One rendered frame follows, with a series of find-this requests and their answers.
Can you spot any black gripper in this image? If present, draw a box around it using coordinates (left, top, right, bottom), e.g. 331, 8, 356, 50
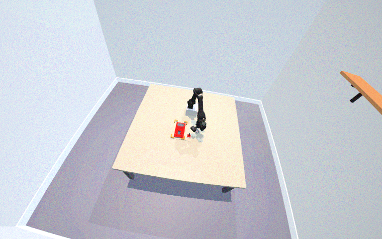
191, 121, 199, 132

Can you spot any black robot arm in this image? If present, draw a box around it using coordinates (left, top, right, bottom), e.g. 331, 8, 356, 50
187, 88, 206, 131

